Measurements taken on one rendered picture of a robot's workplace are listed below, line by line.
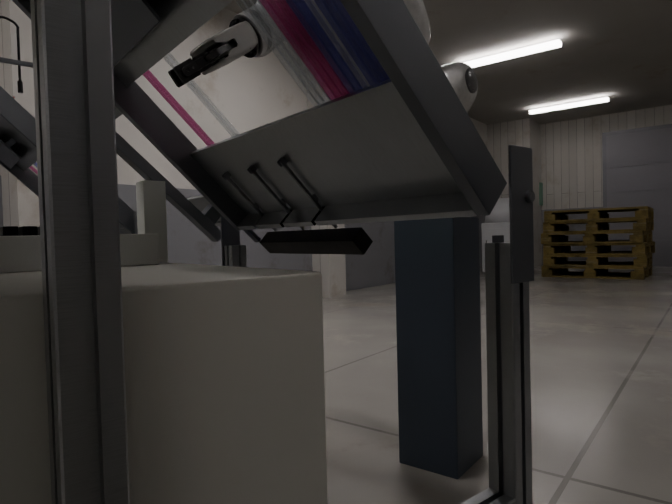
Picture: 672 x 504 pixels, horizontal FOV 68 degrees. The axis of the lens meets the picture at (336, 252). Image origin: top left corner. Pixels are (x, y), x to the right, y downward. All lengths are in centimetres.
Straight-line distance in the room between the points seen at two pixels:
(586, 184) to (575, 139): 89
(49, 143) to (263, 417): 28
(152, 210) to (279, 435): 101
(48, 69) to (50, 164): 6
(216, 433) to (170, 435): 4
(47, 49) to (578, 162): 1056
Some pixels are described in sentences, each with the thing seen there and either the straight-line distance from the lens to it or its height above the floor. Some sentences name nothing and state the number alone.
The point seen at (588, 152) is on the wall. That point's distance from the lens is 1076.
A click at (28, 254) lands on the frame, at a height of 64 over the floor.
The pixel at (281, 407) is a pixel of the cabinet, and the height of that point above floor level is 50.
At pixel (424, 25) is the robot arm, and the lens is 146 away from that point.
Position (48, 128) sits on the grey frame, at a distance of 36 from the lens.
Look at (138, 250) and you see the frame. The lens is 76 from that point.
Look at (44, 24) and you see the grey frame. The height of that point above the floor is 78.
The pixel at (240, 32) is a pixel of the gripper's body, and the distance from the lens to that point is 102.
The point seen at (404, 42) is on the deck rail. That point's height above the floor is 87.
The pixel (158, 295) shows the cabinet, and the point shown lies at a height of 61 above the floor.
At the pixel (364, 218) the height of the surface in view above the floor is 68.
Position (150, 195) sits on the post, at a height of 78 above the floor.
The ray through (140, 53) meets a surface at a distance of 102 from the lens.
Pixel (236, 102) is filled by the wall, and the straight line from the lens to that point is 502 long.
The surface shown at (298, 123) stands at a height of 84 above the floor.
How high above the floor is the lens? 65
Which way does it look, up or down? 2 degrees down
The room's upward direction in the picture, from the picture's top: 1 degrees counter-clockwise
